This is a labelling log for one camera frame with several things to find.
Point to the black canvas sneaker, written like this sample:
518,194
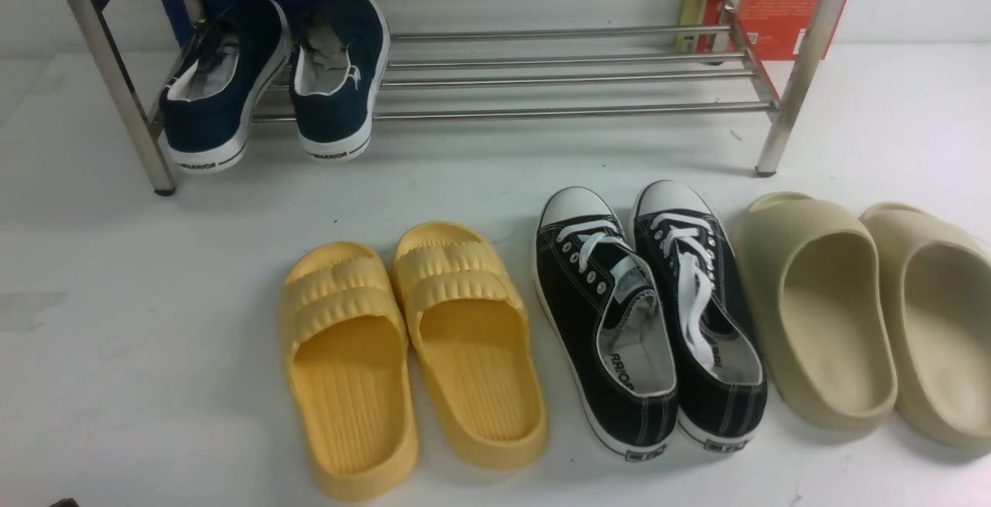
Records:
604,305
722,380

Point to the stainless steel shoe rack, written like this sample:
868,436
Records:
782,108

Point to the right navy canvas shoe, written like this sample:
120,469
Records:
337,72

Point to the navy canvas shoe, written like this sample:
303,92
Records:
337,72
206,108

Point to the left navy canvas shoe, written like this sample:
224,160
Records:
206,108

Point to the red box behind rack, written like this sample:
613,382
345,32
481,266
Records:
775,28

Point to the right yellow rubber slipper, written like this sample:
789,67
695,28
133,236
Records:
471,331

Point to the yellow rubber slipper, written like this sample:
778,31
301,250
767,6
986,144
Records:
345,354
471,331

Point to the left yellow rubber slipper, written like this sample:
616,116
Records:
345,354

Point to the left beige foam slide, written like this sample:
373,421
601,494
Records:
810,270

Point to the beige foam slide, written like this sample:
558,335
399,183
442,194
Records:
810,270
935,292

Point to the right beige foam slide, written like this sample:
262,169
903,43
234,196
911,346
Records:
935,292

